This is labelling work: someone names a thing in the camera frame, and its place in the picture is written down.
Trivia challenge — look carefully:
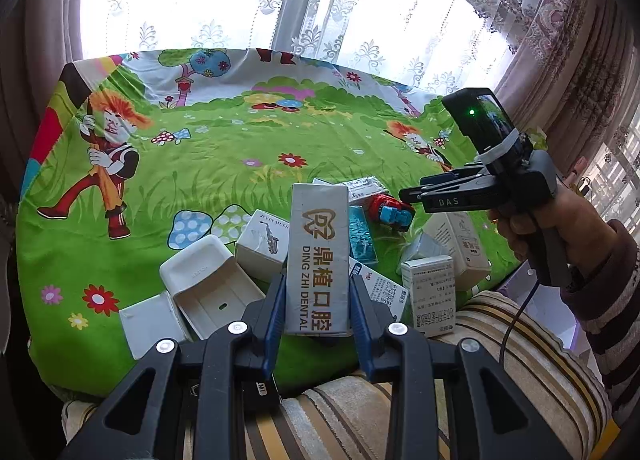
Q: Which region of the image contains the green cartoon printed tablecloth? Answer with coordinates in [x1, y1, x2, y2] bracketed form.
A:
[15, 47, 526, 398]

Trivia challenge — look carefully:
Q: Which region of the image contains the white box lid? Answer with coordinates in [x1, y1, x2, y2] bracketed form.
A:
[119, 290, 193, 360]

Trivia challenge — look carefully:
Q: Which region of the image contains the striped beige sofa cushion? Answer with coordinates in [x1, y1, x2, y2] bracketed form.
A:
[62, 290, 613, 460]

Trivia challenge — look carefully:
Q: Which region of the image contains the person's right forearm striped sleeve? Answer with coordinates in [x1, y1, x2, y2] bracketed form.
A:
[560, 220, 640, 426]

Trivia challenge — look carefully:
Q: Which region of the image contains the white box with saxophone print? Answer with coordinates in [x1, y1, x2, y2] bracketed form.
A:
[235, 209, 292, 283]

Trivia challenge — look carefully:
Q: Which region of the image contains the black cable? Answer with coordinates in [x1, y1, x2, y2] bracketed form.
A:
[499, 282, 541, 366]

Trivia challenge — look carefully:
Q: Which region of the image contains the red and blue toy car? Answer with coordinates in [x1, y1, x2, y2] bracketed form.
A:
[367, 193, 416, 233]

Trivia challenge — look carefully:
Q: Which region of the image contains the pale purple box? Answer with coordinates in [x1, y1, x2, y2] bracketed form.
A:
[495, 260, 596, 376]

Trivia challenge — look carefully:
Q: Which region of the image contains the white plastic box tray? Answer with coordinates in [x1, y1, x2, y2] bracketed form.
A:
[159, 234, 266, 341]

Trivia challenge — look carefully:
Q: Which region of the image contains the white box with blue print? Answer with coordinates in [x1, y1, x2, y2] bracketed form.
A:
[347, 257, 408, 326]

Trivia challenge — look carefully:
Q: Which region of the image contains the cream box with printed text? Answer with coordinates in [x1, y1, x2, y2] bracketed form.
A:
[424, 212, 492, 293]

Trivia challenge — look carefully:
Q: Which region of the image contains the small shiny white box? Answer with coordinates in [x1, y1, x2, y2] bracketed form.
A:
[345, 178, 389, 207]

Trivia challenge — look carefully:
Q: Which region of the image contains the silver grey box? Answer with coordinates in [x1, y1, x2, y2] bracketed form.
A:
[398, 231, 453, 277]

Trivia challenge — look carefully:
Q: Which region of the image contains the tall grey cardboard box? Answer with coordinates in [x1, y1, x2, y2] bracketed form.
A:
[284, 183, 353, 337]

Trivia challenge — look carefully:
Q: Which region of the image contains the white lace sheer curtain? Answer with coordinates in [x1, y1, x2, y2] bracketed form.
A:
[80, 0, 521, 91]

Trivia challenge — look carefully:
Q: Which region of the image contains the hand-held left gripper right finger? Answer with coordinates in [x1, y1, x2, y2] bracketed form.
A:
[348, 272, 576, 460]

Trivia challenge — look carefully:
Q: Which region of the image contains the plain brown curtain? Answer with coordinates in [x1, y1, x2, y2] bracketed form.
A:
[0, 0, 101, 191]

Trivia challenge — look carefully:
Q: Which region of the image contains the teal patterned box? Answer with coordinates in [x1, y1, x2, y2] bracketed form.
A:
[347, 205, 377, 266]

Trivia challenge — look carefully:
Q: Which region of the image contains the floral patterned curtain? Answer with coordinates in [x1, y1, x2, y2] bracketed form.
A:
[470, 0, 640, 181]

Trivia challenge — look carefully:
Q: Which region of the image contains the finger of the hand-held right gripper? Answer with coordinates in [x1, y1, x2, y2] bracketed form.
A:
[398, 179, 496, 214]
[419, 166, 490, 188]

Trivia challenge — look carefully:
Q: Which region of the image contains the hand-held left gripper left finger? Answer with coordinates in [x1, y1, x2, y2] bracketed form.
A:
[57, 267, 288, 460]

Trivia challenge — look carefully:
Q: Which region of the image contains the white medicine box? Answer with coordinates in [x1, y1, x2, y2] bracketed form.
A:
[410, 309, 462, 339]
[401, 255, 455, 315]

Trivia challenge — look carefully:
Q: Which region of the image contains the person's right hand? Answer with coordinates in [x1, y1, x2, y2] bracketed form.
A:
[487, 157, 610, 281]

